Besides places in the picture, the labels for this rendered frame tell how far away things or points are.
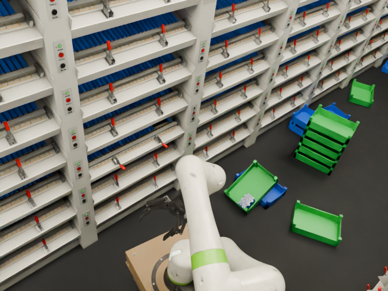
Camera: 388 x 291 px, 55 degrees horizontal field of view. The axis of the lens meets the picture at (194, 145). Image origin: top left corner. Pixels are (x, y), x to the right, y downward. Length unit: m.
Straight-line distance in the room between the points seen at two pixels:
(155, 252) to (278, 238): 0.92
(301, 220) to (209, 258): 1.45
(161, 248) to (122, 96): 0.73
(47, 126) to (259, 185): 1.48
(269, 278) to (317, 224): 1.41
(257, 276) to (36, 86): 0.98
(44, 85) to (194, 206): 0.68
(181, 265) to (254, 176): 1.18
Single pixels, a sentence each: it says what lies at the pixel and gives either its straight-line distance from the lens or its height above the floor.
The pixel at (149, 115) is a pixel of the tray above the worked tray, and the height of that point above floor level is 0.75.
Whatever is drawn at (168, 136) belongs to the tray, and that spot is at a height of 0.55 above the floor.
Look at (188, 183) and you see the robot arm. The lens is 1.27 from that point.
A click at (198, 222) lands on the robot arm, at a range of 1.22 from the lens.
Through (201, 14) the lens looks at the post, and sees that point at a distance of 1.73.
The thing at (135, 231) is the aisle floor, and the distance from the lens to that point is 2.31.
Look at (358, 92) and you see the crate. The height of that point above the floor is 0.00.
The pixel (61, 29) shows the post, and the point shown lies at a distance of 1.34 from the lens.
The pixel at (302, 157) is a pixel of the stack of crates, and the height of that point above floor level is 0.03.
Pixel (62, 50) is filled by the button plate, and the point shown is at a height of 1.26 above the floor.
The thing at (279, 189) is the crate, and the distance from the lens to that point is 2.64.
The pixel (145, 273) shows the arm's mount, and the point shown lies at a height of 0.38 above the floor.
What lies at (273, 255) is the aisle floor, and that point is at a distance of 2.35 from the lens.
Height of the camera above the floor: 1.95
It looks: 44 degrees down
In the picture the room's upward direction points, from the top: 9 degrees clockwise
